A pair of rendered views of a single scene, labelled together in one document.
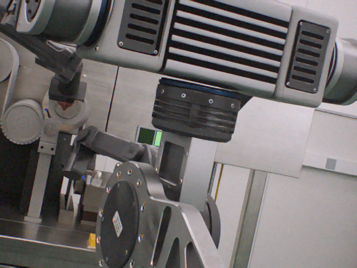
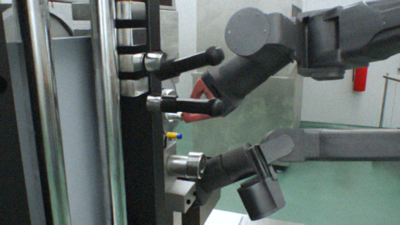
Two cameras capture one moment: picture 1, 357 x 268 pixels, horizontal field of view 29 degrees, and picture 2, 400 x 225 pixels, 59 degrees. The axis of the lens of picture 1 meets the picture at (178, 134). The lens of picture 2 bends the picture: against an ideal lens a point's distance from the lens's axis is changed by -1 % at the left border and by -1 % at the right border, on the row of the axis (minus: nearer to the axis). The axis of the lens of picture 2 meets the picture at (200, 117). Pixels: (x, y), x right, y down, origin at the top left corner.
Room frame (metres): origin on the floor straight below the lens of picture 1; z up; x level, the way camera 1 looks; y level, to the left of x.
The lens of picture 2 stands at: (1.74, 0.81, 1.39)
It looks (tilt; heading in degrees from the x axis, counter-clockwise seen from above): 15 degrees down; 300
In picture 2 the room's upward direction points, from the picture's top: straight up
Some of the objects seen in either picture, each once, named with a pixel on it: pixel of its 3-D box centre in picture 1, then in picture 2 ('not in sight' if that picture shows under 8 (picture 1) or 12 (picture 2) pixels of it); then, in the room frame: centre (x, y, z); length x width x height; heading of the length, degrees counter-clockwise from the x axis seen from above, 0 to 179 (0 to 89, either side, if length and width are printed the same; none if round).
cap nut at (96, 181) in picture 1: (96, 177); not in sight; (2.10, 0.22, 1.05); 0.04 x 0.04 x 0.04
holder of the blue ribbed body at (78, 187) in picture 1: (78, 181); not in sight; (2.22, 0.29, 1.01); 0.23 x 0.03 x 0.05; 11
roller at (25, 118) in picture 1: (24, 119); not in sight; (2.18, 0.49, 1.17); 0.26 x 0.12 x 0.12; 11
